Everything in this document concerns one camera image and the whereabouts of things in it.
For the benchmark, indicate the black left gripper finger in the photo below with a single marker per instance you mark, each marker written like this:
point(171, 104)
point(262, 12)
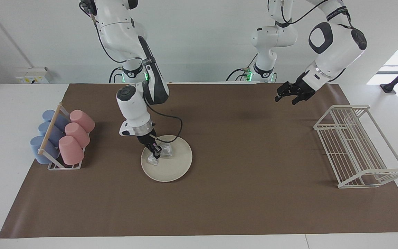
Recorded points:
point(285, 89)
point(299, 98)

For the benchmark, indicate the brown table mat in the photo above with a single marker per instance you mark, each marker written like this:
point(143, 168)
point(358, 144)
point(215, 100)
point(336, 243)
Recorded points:
point(254, 155)

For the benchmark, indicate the pink plastic cup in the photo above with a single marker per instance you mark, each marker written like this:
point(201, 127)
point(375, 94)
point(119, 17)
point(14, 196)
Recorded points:
point(81, 119)
point(77, 133)
point(70, 150)

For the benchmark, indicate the white wall socket box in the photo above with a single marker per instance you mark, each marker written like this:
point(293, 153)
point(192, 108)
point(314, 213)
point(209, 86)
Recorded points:
point(29, 75)

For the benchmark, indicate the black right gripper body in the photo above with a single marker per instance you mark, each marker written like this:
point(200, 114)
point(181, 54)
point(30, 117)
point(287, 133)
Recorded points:
point(146, 136)

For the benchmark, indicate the blue plastic cup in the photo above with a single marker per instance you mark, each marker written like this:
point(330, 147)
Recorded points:
point(48, 114)
point(36, 148)
point(45, 128)

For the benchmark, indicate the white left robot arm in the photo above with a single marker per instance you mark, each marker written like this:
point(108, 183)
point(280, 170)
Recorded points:
point(337, 52)

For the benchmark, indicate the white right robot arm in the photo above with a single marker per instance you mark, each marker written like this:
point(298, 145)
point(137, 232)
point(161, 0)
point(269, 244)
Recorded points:
point(133, 103)

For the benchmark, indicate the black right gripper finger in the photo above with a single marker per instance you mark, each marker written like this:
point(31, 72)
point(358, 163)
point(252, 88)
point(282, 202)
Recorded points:
point(158, 148)
point(151, 150)

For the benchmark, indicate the cream round plate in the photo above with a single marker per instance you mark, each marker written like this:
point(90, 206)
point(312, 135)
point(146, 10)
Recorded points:
point(174, 166)

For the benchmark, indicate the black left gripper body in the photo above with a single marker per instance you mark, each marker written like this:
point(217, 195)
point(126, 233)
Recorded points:
point(302, 86)

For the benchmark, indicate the white cup holder rack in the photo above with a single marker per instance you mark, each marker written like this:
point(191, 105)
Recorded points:
point(50, 129)

